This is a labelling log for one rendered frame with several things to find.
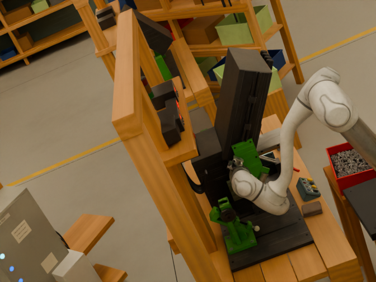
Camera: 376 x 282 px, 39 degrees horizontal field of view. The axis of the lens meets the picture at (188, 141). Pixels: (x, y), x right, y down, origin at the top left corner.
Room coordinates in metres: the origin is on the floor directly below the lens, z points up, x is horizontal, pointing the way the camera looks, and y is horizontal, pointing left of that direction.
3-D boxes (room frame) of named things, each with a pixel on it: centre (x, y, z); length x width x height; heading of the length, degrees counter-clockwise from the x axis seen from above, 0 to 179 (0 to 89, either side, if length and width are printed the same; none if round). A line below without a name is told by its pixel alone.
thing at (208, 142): (2.63, -0.07, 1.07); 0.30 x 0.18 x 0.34; 174
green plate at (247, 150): (2.43, -0.25, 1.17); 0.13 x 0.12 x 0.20; 174
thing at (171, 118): (2.25, 0.05, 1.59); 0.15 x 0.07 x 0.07; 174
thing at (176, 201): (2.54, 0.10, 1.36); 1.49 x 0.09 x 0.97; 174
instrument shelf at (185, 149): (2.54, 0.06, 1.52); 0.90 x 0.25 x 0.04; 174
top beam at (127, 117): (2.54, 0.10, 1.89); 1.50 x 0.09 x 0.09; 174
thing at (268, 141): (2.58, -0.31, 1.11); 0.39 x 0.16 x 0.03; 84
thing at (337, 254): (2.48, -0.48, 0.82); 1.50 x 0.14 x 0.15; 174
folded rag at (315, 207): (2.14, -0.43, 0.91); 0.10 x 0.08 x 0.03; 74
